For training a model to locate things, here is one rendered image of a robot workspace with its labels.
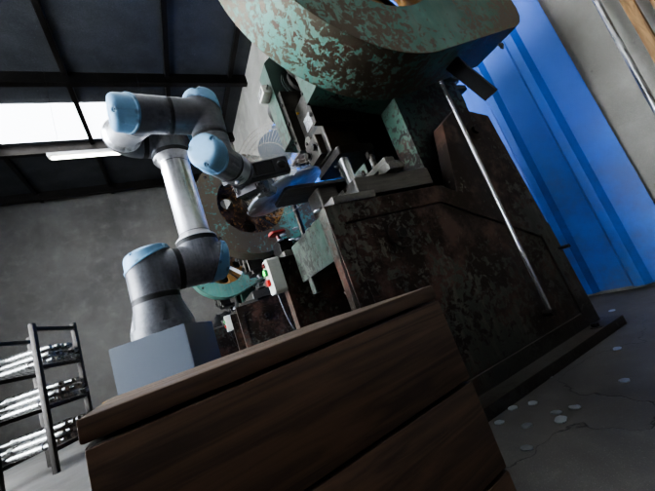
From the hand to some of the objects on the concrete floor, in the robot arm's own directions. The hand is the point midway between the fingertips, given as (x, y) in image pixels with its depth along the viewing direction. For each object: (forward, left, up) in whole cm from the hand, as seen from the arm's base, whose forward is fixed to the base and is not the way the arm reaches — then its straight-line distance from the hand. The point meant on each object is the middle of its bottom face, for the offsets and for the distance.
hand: (275, 187), depth 101 cm
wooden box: (-9, -43, -77) cm, 88 cm away
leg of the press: (+51, +5, -77) cm, 92 cm away
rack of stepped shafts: (-207, +148, -77) cm, 266 cm away
